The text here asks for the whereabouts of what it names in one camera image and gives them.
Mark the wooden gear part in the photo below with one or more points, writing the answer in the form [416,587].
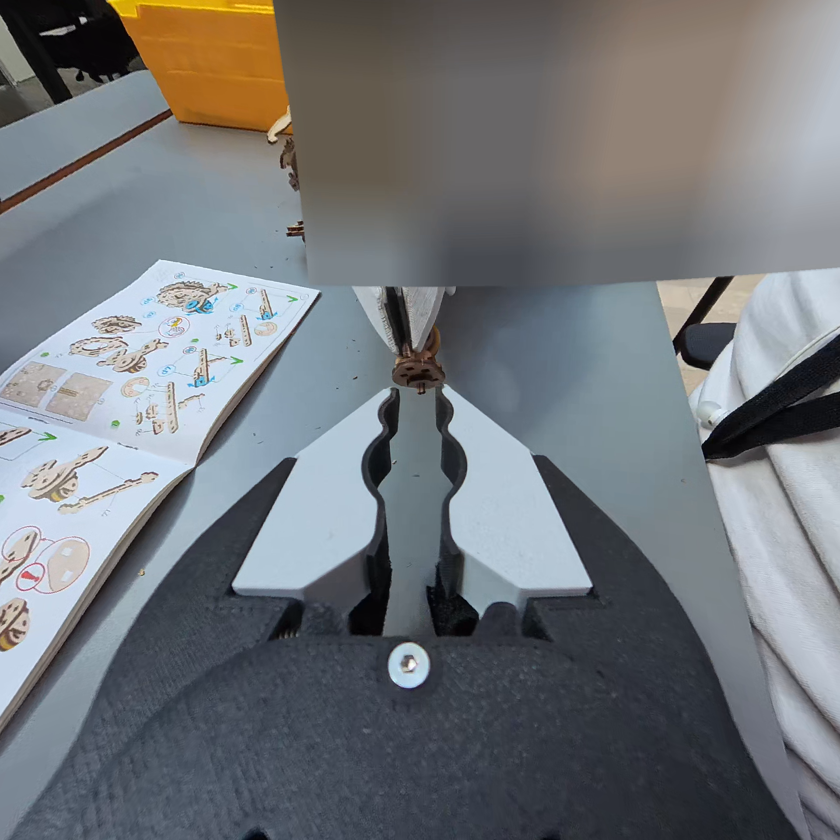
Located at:
[289,163]

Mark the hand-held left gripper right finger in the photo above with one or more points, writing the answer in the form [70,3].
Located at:
[518,525]

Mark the small wooden part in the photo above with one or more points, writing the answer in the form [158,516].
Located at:
[296,231]

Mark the open instruction booklet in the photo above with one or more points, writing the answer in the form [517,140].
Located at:
[131,407]

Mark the black office chair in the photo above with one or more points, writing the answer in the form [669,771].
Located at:
[705,341]
[79,39]

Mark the grey side desk brown edge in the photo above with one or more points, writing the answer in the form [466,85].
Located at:
[79,124]

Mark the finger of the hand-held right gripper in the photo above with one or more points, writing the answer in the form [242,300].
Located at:
[373,302]
[426,305]

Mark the white shirt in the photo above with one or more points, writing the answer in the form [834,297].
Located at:
[787,590]

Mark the yellow plastic bin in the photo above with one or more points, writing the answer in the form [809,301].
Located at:
[216,59]

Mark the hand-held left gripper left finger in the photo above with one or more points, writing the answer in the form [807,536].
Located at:
[315,525]

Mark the wooden gear axle assembly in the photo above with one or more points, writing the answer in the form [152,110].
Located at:
[418,374]

